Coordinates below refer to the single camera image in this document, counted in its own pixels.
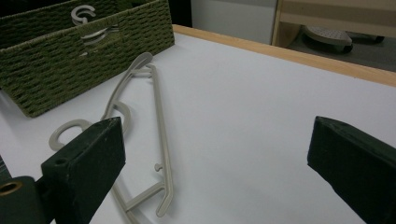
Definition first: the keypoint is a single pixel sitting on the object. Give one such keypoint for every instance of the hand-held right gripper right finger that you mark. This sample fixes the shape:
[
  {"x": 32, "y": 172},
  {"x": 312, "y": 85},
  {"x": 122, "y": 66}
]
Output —
[{"x": 358, "y": 165}]

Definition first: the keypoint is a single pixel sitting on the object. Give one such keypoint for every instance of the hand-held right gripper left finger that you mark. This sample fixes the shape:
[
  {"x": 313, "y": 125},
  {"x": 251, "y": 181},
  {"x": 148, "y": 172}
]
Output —
[{"x": 90, "y": 161}]

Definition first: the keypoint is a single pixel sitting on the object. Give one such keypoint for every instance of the beige plastic hanger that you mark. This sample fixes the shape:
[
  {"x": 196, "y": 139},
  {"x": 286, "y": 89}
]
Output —
[
  {"x": 97, "y": 36},
  {"x": 73, "y": 14},
  {"x": 160, "y": 124}
]

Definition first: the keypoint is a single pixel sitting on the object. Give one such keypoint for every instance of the green woven basket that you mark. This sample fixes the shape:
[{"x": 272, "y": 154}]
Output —
[{"x": 46, "y": 71}]

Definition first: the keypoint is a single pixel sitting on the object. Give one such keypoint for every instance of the white paper sheet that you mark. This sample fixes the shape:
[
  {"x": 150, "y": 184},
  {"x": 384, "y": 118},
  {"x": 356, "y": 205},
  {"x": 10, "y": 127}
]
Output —
[{"x": 236, "y": 130}]

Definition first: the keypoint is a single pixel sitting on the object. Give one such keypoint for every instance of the grey wheeled base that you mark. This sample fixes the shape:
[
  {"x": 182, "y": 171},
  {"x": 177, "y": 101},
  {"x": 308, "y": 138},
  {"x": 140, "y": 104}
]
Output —
[{"x": 327, "y": 35}]

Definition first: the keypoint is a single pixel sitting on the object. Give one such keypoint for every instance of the white cabinet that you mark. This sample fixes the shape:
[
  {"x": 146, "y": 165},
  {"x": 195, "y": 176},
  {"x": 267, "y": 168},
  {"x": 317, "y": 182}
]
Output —
[{"x": 233, "y": 18}]

